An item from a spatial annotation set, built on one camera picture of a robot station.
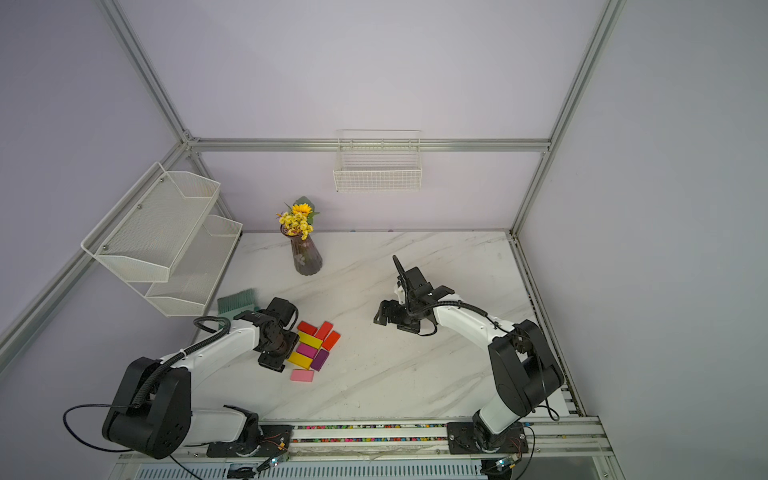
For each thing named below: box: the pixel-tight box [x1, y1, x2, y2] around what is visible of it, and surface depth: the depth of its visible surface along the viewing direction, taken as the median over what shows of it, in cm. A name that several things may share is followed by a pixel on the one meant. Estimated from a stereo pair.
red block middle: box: [316, 321, 333, 341], surface depth 95 cm
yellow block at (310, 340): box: [298, 332, 323, 349], surface depth 92 cm
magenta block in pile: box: [296, 342, 318, 359], surface depth 90 cm
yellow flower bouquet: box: [276, 196, 320, 241], surface depth 92 cm
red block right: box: [322, 331, 341, 351], surface depth 92 cm
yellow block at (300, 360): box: [288, 352, 313, 370], surface depth 88 cm
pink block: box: [290, 369, 315, 382], surface depth 86 cm
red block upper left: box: [297, 320, 318, 336], surface depth 94 cm
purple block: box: [310, 348, 329, 372], surface depth 88 cm
